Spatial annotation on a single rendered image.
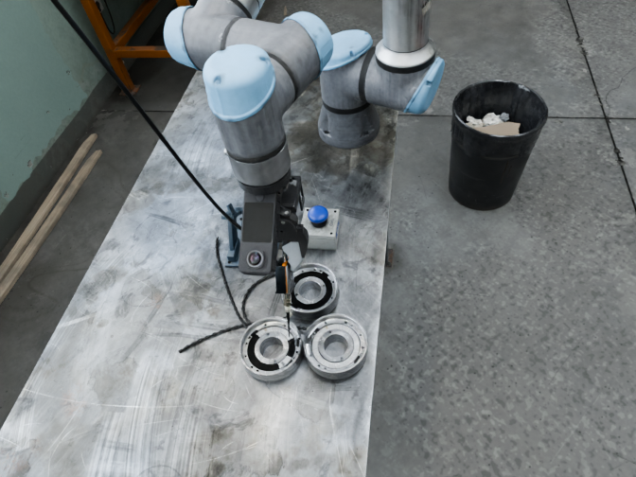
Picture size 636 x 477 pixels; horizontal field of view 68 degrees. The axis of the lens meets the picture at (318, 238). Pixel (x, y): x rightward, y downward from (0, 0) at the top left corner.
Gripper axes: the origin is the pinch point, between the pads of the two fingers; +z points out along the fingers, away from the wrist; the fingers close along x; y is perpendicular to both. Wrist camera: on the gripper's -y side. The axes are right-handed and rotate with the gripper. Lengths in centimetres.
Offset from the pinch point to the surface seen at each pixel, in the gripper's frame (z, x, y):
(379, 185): 13.3, -14.2, 31.9
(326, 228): 8.7, -4.6, 15.7
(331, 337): 11.2, -7.3, -6.0
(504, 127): 58, -59, 106
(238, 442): 13.3, 5.8, -23.4
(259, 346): 10.3, 4.5, -8.8
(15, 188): 80, 154, 94
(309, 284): 11.5, -2.3, 4.6
